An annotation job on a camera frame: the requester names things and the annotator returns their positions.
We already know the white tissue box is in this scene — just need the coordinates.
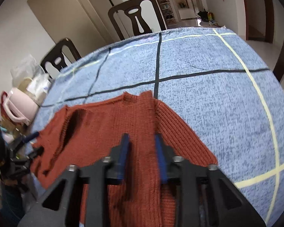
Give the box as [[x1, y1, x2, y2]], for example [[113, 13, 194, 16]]
[[27, 73, 51, 106]]

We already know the rust red knit sweater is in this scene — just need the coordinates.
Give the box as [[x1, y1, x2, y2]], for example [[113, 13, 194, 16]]
[[31, 91, 218, 226]]

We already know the dark wooden chair far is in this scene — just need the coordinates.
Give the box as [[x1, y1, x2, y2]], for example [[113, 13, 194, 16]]
[[108, 0, 167, 40]]

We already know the pink electric kettle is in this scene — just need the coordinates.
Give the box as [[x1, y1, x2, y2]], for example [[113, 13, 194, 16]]
[[3, 88, 39, 126]]

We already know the clear plastic bag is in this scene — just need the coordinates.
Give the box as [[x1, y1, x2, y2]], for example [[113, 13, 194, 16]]
[[11, 54, 45, 87]]

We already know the dark wooden chair left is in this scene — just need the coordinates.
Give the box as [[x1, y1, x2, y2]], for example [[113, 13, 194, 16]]
[[40, 37, 81, 78]]

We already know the blue checked tablecloth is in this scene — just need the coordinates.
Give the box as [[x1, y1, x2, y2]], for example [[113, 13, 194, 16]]
[[32, 27, 284, 226]]

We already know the dark wooden chair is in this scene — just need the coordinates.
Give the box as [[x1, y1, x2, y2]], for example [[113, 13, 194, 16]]
[[40, 37, 81, 78], [108, 0, 167, 40]]

